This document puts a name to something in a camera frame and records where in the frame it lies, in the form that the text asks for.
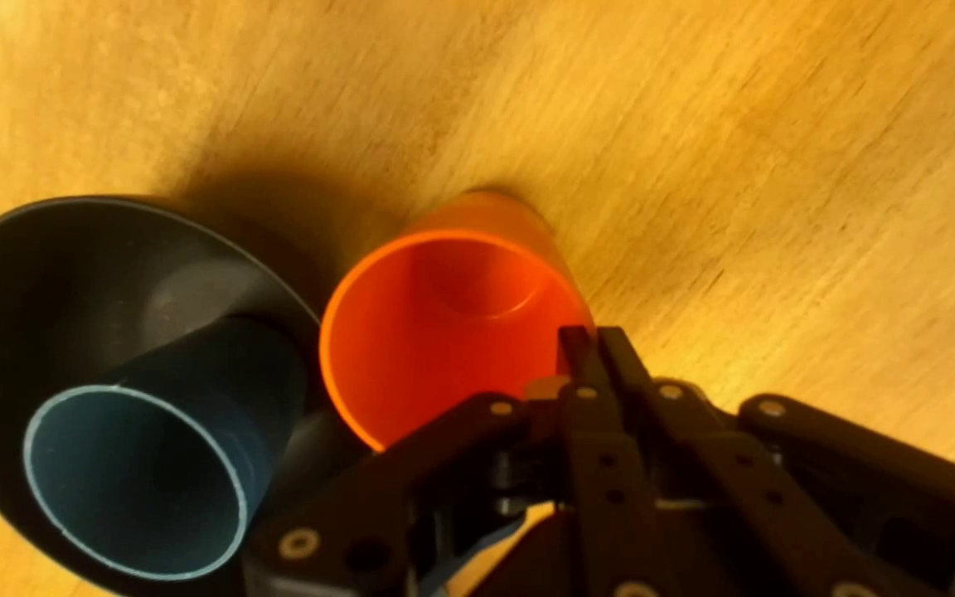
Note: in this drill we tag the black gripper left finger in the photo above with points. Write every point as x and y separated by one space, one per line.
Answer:
407 521

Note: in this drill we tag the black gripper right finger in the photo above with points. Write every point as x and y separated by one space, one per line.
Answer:
668 495

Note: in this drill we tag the dark teal plastic cup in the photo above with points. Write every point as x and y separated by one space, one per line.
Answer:
159 464

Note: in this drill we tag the orange plastic cup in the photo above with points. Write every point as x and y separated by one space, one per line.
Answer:
458 302

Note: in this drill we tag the black bowl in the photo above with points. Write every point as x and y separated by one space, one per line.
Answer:
93 284

